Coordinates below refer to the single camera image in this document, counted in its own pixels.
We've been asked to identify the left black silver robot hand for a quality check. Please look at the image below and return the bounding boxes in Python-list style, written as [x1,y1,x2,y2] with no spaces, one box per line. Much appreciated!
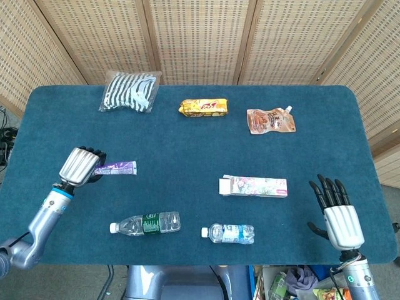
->
[58,146,108,189]

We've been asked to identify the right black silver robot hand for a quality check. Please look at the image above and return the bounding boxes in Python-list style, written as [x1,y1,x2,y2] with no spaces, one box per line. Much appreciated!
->
[307,174,366,251]

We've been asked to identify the purple white toothpaste tube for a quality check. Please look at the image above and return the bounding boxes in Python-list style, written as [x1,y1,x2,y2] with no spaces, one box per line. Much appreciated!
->
[93,160,138,176]

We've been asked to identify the floral pink white box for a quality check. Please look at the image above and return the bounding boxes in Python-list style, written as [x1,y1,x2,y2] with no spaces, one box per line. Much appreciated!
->
[218,174,288,198]

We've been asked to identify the green label water bottle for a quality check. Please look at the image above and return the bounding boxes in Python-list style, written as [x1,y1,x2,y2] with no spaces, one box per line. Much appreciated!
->
[109,211,182,236]

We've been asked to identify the green plastic bottle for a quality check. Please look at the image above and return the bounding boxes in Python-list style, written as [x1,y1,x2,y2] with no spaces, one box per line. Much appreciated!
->
[268,271,290,300]

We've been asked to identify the blue label water bottle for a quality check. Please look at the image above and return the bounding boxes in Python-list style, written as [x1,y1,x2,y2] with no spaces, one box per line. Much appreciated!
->
[201,222,256,245]

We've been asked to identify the purple cloth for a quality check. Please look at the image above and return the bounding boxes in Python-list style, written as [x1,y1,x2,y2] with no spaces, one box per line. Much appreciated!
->
[285,266,319,296]

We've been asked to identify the orange green snack bag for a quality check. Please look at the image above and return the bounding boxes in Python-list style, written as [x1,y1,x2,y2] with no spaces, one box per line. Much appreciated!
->
[312,286,351,300]

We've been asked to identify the striped cloth in plastic bag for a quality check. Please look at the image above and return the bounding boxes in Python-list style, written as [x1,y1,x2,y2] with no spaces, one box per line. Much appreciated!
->
[98,69,163,114]

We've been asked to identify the blue table mat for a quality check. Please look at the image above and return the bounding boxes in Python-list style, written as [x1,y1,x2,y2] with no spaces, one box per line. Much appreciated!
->
[0,84,398,266]

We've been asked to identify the yellow biscuit pack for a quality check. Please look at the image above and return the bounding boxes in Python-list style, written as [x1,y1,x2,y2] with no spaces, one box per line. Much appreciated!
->
[178,98,229,118]

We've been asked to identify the grey-blue robot torso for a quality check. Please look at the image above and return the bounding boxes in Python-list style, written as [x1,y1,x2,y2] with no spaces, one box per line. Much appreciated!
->
[124,264,251,300]

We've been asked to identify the woven wooden folding screen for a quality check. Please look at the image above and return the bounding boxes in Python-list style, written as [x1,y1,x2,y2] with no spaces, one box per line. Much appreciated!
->
[0,0,400,188]

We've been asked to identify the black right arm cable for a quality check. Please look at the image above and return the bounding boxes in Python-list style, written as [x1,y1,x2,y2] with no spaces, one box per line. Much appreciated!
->
[327,267,345,300]

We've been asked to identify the black floor cables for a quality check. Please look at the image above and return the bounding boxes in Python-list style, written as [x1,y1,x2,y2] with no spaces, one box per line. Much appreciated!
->
[0,106,20,173]

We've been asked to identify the black hanging cable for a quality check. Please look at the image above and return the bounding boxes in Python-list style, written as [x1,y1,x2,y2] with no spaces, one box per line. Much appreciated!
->
[99,264,115,300]

